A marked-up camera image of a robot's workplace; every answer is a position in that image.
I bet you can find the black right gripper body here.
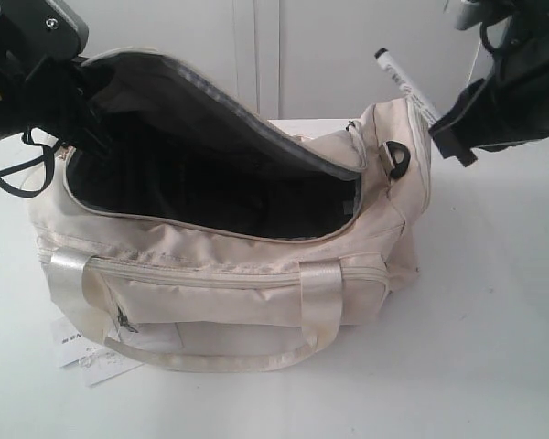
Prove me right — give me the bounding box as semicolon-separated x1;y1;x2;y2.
479;1;549;151

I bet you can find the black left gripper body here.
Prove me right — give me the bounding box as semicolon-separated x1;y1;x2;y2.
0;47;87;137

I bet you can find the black and grey marker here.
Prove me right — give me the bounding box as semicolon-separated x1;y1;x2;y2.
374;48;441;126

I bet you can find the cream fabric duffel bag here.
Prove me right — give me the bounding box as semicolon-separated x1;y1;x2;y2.
28;48;431;372

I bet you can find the white paper hang tag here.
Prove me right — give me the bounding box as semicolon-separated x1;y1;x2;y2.
49;315;184;388

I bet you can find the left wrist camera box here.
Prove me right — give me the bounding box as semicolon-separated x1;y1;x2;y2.
0;0;89;61

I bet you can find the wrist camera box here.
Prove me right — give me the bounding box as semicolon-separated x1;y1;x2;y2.
457;0;483;20
0;0;89;61

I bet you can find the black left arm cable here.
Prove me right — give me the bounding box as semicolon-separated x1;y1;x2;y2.
0;123;70;198

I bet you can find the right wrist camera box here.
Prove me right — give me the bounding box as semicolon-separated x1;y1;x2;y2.
457;0;483;20

